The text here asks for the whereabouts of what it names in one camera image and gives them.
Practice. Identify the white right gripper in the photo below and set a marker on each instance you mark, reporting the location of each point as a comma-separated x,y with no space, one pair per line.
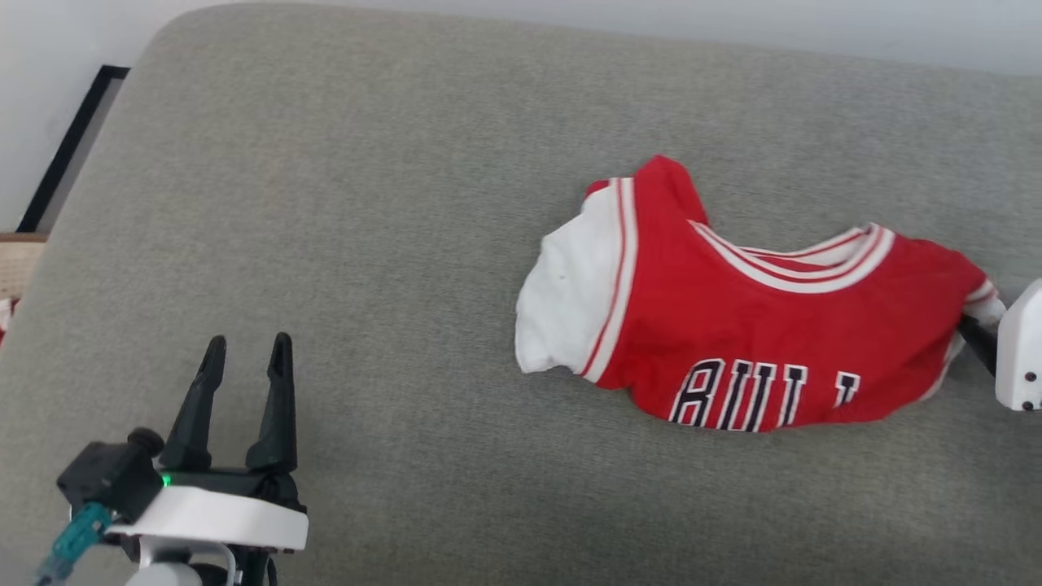
1022,350

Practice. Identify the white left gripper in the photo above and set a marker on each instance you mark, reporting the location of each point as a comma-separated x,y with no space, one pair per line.
220,513

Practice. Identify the red basketball jersey white sleeves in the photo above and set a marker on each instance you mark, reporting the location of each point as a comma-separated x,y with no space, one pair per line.
733,325

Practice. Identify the grey fabric sofa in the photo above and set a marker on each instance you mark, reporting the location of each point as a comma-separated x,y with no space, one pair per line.
407,244

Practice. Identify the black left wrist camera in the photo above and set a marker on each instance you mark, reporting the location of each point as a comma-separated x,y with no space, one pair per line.
110,476

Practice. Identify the black frame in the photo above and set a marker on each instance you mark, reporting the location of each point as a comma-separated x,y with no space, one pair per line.
69,150

